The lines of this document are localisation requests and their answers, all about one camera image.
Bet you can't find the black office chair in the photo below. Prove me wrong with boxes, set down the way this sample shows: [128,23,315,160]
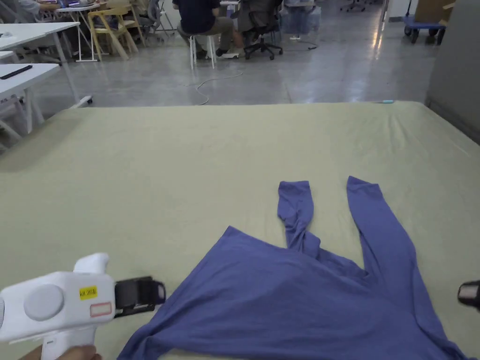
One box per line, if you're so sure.
[240,9,284,61]

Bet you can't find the pale wooden chair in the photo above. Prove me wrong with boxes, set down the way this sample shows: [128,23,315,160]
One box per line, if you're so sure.
[87,8,146,60]

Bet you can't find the blue long-sleeved shirt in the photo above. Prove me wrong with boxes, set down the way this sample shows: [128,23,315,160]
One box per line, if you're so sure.
[117,175,470,360]

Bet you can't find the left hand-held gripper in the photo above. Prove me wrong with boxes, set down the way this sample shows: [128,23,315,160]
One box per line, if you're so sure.
[0,253,167,360]

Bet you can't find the blue cart with carton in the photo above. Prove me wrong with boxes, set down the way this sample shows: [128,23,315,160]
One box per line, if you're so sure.
[403,0,457,45]

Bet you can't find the white stool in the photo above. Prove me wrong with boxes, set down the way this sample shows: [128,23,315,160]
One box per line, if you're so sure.
[188,33,217,71]

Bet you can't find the white cable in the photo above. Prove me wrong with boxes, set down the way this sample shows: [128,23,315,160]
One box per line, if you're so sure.
[183,71,244,106]

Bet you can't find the bed with pale green sheet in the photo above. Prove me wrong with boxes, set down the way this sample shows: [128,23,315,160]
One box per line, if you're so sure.
[0,100,480,360]

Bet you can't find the person's left hand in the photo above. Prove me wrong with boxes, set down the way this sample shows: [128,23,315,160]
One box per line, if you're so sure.
[18,344,103,360]

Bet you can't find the small white folding table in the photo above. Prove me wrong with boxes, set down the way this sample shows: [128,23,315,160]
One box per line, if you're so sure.
[55,5,101,63]

